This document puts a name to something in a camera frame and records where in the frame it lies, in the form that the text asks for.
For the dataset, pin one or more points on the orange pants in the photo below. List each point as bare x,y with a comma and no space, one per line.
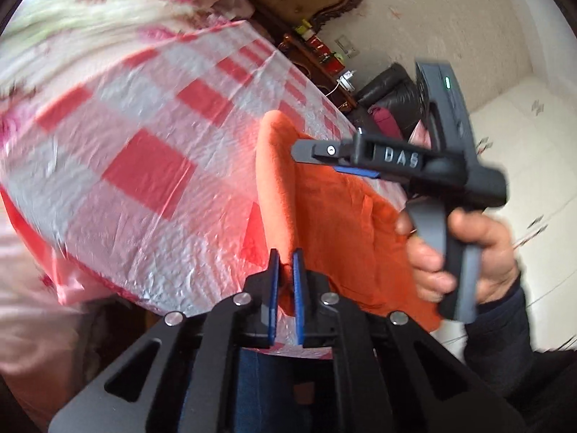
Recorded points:
351,234

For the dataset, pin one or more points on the white charger device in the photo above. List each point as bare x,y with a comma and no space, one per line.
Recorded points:
347,82

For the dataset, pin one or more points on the person's right hand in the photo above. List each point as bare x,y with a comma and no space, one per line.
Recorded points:
496,257

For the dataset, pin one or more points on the floral blanket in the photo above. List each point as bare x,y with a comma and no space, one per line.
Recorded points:
90,9

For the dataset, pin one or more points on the pale pink cloth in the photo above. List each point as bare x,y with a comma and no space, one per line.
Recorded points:
36,324

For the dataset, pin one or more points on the yellow box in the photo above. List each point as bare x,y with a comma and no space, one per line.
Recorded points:
304,29

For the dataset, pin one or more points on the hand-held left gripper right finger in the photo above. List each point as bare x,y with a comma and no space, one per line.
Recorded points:
298,306

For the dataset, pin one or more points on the white wall outlet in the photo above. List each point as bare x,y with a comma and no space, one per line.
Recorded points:
348,46

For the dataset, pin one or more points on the person's blue jeans leg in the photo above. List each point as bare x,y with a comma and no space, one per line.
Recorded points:
270,392

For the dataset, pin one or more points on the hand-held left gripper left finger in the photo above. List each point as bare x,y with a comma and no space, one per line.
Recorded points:
272,306

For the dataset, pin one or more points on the person's right forearm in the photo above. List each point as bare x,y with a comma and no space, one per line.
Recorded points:
509,347

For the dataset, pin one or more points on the pink white checkered tablecloth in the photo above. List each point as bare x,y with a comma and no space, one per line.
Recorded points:
135,121

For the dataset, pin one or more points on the carved wooden cabinet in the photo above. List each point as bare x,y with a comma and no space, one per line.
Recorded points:
315,67

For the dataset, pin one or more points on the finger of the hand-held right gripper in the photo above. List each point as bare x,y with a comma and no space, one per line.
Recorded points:
315,151

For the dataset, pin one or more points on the black leather sofa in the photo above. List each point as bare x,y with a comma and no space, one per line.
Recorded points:
392,90

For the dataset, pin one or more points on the red box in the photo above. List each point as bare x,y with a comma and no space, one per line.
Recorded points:
321,46

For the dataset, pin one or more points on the maroon cushion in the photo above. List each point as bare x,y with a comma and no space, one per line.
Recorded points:
385,119

